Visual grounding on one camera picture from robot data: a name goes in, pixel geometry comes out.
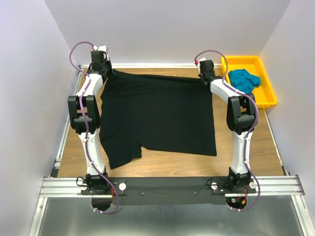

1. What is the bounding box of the black t shirt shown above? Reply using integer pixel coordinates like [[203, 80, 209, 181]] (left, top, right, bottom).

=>
[[99, 71, 217, 169]]

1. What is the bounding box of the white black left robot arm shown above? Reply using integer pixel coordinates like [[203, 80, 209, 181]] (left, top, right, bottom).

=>
[[67, 46, 113, 194]]

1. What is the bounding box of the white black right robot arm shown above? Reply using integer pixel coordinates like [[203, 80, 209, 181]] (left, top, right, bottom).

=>
[[195, 58, 258, 192]]

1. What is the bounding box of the teal t shirt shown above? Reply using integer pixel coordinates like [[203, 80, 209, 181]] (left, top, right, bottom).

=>
[[228, 69, 261, 93]]

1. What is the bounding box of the yellow plastic bin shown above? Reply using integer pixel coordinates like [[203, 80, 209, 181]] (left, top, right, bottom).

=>
[[226, 56, 277, 108]]

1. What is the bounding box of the aluminium back edge rail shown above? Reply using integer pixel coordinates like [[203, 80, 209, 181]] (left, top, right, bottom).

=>
[[78, 63, 222, 69]]

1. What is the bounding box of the black mounting base plate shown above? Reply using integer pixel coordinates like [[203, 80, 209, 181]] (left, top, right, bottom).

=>
[[76, 177, 256, 209]]

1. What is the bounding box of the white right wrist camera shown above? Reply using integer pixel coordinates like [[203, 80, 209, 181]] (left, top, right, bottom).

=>
[[194, 58, 207, 66]]

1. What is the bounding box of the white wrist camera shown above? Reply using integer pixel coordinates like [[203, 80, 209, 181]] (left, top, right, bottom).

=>
[[92, 45, 109, 60], [194, 58, 207, 66]]

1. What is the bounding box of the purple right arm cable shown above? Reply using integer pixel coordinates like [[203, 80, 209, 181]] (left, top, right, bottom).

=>
[[194, 50, 261, 212]]

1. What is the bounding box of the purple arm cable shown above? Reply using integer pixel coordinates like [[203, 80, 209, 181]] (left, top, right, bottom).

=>
[[68, 41, 119, 215], [194, 50, 261, 212]]

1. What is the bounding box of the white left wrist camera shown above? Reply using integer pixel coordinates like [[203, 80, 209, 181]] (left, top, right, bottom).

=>
[[92, 45, 109, 60]]

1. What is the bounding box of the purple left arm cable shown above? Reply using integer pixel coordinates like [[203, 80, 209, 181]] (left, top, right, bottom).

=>
[[68, 41, 119, 215]]

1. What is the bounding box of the aluminium left side rail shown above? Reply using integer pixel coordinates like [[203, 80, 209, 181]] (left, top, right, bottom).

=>
[[49, 72, 83, 177]]

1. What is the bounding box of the aluminium front frame rail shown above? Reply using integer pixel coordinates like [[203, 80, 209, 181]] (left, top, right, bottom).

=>
[[39, 176, 305, 198]]

